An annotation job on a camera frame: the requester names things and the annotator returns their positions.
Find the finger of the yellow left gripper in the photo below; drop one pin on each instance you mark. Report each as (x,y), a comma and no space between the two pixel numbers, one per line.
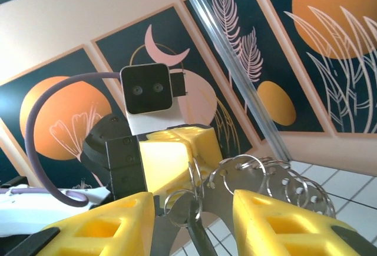
(165,164)
(206,147)

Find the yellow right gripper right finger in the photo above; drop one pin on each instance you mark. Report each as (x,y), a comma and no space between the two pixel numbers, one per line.
(282,226)

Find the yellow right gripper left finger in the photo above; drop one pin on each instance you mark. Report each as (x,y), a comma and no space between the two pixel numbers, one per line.
(112,226)

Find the small black key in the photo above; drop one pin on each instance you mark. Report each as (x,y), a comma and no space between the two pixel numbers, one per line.
(200,238)

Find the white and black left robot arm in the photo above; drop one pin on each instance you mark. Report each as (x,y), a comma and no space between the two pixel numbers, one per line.
(35,212)

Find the clear acrylic rod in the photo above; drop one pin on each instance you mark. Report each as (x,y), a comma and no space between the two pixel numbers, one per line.
(237,70)

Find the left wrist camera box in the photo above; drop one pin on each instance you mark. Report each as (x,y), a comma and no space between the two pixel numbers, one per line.
(147,88)

